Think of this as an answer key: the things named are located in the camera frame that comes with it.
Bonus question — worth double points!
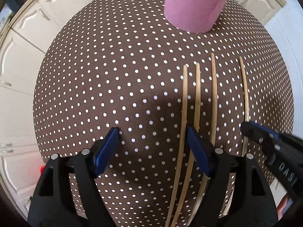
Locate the lower kitchen cabinets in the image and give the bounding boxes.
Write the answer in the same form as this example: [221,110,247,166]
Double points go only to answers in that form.
[0,0,287,220]

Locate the pink paper cup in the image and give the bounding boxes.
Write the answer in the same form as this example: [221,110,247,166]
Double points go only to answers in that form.
[164,0,227,33]

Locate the brown polka dot tablecloth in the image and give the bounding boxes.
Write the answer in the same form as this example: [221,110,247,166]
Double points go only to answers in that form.
[33,0,294,226]

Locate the wooden chopstick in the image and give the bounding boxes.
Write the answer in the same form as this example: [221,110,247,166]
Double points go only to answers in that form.
[167,64,202,226]
[165,65,188,226]
[220,56,250,218]
[187,53,218,226]

